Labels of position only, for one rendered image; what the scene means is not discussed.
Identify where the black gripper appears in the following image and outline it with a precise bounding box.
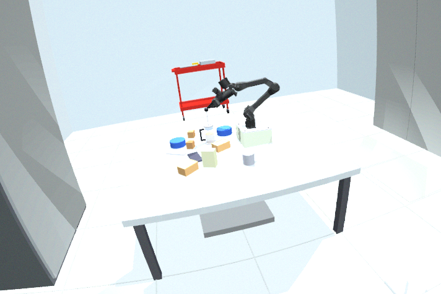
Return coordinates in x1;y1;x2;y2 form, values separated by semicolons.
207;91;228;108

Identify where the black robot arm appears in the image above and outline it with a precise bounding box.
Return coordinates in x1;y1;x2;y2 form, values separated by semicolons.
212;77;280;129

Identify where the grey cylinder with white top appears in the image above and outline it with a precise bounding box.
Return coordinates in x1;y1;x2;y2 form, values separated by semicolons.
242;150;255;166

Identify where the glass french press with black handle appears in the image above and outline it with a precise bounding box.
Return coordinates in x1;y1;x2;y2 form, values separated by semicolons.
199;108;216;145

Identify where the grey-blue flat rectangular panel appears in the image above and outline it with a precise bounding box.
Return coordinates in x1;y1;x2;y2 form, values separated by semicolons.
187;152;202;163

